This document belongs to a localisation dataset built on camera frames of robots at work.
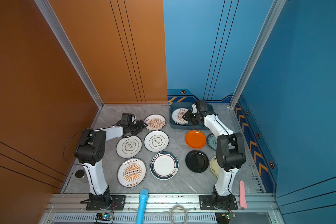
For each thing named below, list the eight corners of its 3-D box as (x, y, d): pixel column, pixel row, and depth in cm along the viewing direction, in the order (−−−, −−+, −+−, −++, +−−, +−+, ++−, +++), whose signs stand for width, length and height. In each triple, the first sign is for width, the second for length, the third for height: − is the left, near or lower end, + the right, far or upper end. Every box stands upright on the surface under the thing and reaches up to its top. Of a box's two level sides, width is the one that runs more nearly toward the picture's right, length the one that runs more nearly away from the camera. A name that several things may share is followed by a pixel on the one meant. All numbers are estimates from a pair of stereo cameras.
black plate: (186, 172, 85) (186, 171, 83) (184, 151, 94) (185, 150, 92) (209, 172, 85) (210, 171, 83) (206, 151, 94) (207, 150, 92)
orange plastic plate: (185, 148, 96) (185, 147, 94) (184, 131, 105) (184, 130, 103) (207, 148, 96) (207, 147, 94) (204, 131, 105) (204, 130, 103)
